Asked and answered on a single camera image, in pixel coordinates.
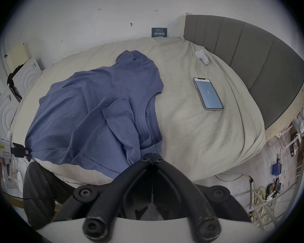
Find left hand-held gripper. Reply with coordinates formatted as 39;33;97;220
0;133;33;187

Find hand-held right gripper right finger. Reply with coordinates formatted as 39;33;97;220
152;155;252;239

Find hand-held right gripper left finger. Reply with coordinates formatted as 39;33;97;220
53;155;154;238

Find blue shirt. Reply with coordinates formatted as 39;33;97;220
25;50;164;180

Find person's legs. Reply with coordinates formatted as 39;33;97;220
22;161;78;229

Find bed with beige sheet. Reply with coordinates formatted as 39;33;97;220
10;36;266;185

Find smartphone with lit screen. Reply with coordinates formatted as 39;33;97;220
193;77;224;111

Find white hand controller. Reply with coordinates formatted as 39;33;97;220
195;50;210;66

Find grey padded headboard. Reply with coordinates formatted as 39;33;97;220
183;15;304;130

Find dark blue card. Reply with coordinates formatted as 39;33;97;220
151;28;168;37

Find yellow cable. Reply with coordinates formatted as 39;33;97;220
215;174;274;225

